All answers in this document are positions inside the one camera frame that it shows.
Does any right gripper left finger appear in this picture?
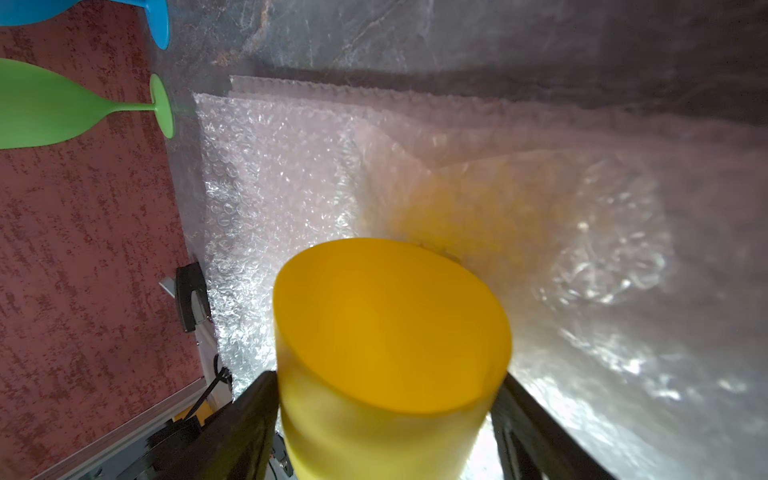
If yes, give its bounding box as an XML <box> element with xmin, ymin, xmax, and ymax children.
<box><xmin>153</xmin><ymin>371</ymin><xmax>280</xmax><ymax>479</ymax></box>

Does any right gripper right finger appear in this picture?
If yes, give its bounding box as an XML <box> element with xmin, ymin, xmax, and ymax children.
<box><xmin>491</xmin><ymin>374</ymin><xmax>614</xmax><ymax>480</ymax></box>

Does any yellow glass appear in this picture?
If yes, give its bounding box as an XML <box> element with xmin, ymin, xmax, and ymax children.
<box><xmin>273</xmin><ymin>238</ymin><xmax>512</xmax><ymax>479</ymax></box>

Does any light green wine glass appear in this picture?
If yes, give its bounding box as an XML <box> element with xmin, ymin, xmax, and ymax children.
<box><xmin>1</xmin><ymin>59</ymin><xmax>175</xmax><ymax>150</ymax></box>

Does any blue glass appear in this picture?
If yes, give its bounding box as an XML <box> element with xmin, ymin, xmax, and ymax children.
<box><xmin>1</xmin><ymin>0</ymin><xmax>171</xmax><ymax>50</ymax></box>

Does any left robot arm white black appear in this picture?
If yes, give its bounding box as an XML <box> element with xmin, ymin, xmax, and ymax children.
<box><xmin>160</xmin><ymin>262</ymin><xmax>233</xmax><ymax>412</ymax></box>

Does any aluminium front rail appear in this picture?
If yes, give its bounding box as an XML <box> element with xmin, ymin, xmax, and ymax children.
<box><xmin>33</xmin><ymin>377</ymin><xmax>207</xmax><ymax>480</ymax></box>

